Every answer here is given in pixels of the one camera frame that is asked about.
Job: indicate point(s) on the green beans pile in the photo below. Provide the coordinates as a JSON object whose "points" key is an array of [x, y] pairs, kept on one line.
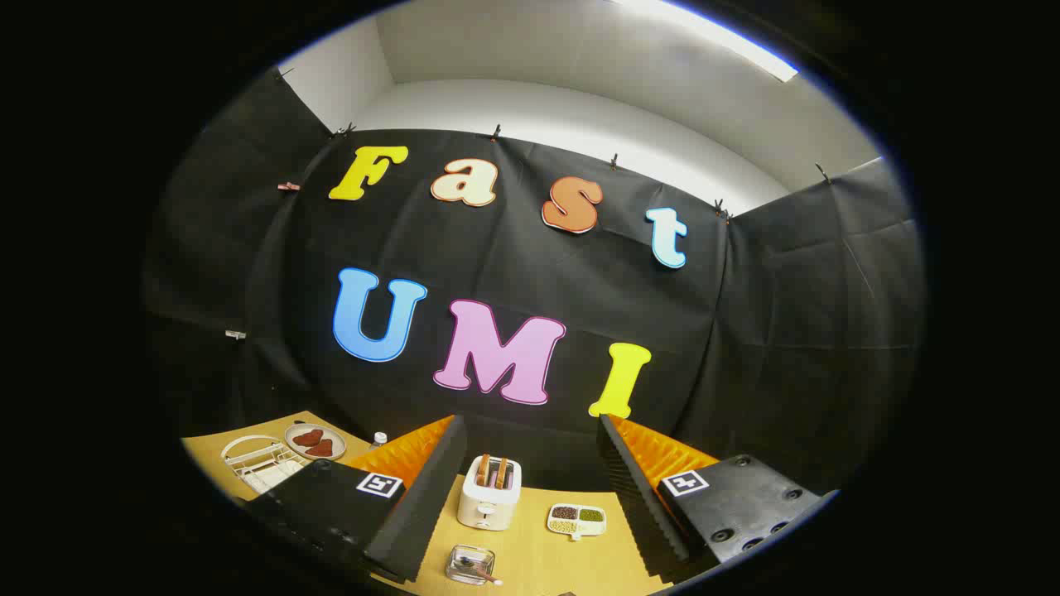
{"points": [[590, 515]]}

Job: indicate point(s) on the white toaster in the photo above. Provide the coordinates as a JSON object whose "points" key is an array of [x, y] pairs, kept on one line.
{"points": [[487, 505]]}

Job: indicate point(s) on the toast slice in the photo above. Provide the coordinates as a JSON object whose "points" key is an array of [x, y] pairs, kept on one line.
{"points": [[482, 470], [502, 473]]}

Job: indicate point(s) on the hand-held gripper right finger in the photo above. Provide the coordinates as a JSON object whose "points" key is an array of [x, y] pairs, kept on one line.
{"points": [[638, 513]]}

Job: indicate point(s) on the white divided dish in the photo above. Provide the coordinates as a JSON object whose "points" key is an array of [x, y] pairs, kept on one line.
{"points": [[590, 530]]}

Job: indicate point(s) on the brown beans pile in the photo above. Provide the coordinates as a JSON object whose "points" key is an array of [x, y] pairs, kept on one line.
{"points": [[565, 513]]}

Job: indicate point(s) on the yellow beans pile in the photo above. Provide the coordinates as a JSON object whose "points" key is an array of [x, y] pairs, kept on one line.
{"points": [[563, 526]]}

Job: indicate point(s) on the clear mesh basket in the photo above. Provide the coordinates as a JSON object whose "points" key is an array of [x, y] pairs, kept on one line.
{"points": [[464, 567]]}

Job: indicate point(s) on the small beige plate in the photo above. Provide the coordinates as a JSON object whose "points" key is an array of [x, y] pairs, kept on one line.
{"points": [[291, 439]]}

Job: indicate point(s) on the brown meat piece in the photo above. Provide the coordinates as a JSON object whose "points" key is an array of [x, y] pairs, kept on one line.
{"points": [[320, 449], [309, 438]]}

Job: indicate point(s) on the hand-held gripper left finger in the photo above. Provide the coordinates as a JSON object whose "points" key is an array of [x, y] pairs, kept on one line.
{"points": [[426, 513]]}

